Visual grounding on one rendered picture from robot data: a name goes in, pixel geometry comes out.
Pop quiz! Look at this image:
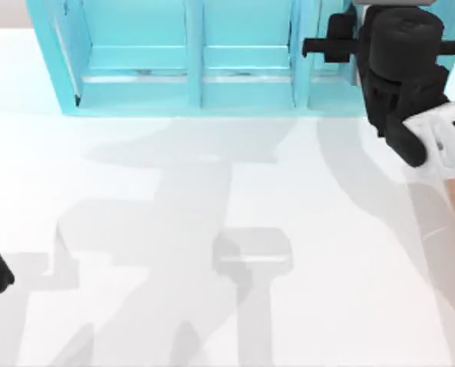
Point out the light blue rack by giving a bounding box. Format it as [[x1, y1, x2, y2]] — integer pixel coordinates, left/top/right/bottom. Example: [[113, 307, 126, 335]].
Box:
[[24, 0, 455, 117]]

